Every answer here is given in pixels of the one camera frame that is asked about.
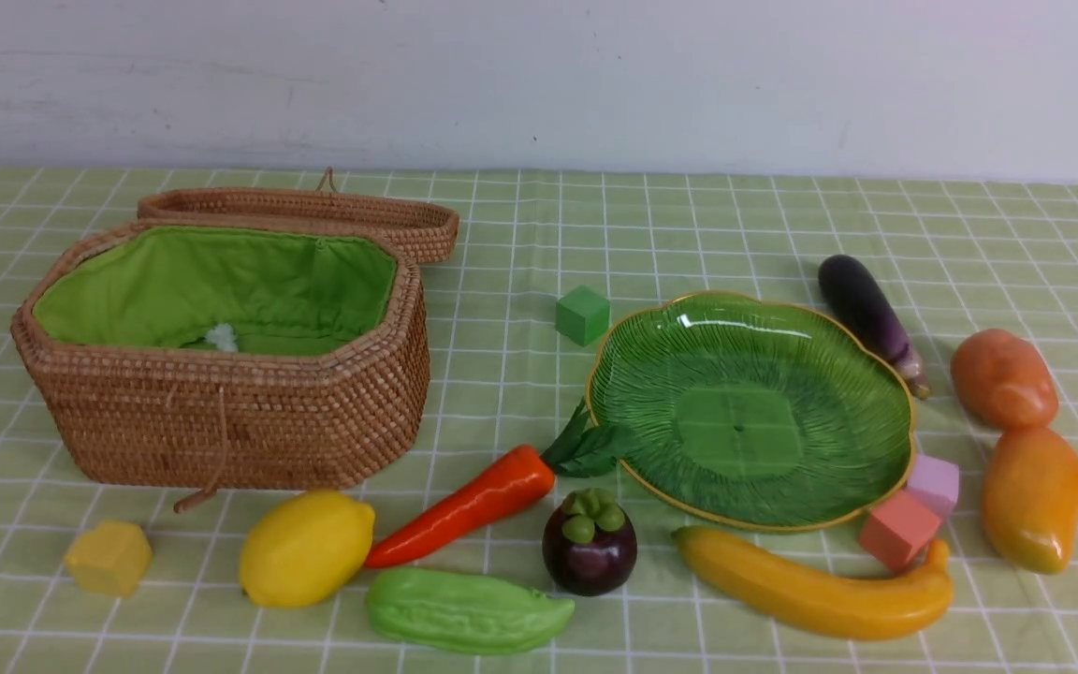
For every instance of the orange toy carrot with leaves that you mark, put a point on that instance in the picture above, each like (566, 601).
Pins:
(513, 483)

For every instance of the purple toy mangosteen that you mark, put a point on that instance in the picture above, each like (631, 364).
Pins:
(589, 546)

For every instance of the green toy bitter gourd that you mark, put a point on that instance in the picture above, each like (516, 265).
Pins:
(463, 612)

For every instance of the purple toy eggplant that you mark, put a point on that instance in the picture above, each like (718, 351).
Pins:
(858, 303)

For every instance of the yellow toy lemon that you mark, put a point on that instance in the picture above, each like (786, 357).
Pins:
(305, 549)

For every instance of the yellow toy banana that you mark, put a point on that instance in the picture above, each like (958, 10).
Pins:
(812, 600)

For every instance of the brown toy potato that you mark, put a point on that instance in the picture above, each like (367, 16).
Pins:
(1004, 381)

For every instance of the orange toy mango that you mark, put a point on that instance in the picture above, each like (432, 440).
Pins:
(1029, 505)

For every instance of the green foam cube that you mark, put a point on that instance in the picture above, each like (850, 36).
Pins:
(583, 315)

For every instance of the woven rattan basket lid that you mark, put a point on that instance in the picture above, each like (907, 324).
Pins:
(425, 232)

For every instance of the green leaf-shaped glass plate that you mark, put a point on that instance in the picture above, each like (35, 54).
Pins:
(761, 415)

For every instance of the woven rattan basket green lining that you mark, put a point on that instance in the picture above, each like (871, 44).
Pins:
(230, 354)

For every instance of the salmon foam cube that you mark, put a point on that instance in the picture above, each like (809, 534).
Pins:
(896, 530)

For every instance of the pink foam cube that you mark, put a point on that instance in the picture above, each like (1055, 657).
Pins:
(936, 484)

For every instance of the yellow foam hexagon block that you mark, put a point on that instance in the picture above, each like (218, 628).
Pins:
(112, 558)

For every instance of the green checkered tablecloth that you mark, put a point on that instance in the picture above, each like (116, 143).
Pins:
(954, 257)

